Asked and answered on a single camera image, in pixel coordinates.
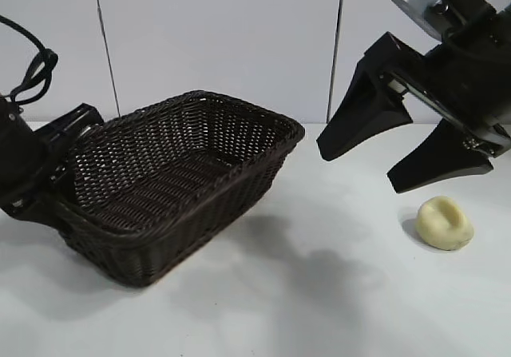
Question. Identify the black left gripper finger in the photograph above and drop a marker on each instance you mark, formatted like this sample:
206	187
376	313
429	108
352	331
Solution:
74	123
36	211

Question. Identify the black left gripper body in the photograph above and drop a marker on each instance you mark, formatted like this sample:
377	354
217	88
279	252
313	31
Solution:
18	153

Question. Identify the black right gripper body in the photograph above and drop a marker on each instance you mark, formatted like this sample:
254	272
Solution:
471	77

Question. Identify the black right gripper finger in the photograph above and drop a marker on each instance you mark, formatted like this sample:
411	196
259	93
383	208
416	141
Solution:
357	119
433	159

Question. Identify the pale yellow egg yolk pastry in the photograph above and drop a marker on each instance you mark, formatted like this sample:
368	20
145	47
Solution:
441	225

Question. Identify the dark brown wicker basket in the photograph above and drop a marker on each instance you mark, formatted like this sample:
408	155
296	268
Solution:
179	185

